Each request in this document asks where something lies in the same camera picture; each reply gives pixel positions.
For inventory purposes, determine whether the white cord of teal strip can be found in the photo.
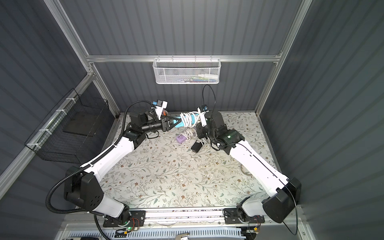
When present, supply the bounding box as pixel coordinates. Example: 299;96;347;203
179;110;208;128

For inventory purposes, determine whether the teal power strip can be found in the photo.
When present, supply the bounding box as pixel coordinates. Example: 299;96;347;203
178;111;200;128

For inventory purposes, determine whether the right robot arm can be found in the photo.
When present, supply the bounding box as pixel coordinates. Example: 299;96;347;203
197;111;302;223

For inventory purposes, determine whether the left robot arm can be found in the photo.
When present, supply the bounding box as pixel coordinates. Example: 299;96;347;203
64;102;181;223

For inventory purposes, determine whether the black power strip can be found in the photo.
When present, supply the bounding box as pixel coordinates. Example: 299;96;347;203
191;140;204;153

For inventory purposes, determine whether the purple power strip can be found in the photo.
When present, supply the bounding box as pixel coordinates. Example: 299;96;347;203
176;135;188;144

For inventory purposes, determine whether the clear tape roll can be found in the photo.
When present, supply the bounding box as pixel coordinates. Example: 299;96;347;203
241;166;252;176

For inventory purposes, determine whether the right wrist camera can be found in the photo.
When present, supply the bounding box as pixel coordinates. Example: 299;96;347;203
198;105;209;127

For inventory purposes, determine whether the white wire wall basket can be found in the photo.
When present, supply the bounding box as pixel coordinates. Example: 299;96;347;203
153;60;222;85

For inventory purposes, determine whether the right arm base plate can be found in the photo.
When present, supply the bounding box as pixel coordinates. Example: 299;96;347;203
222;208;265;225

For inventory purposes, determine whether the black wire wall basket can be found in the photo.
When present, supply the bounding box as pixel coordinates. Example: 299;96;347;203
25;92;114;164

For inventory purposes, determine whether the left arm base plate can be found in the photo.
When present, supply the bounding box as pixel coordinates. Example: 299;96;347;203
103;211;146;228

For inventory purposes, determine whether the black corrugated cable conduit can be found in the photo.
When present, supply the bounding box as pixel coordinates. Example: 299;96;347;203
45;100;154;240

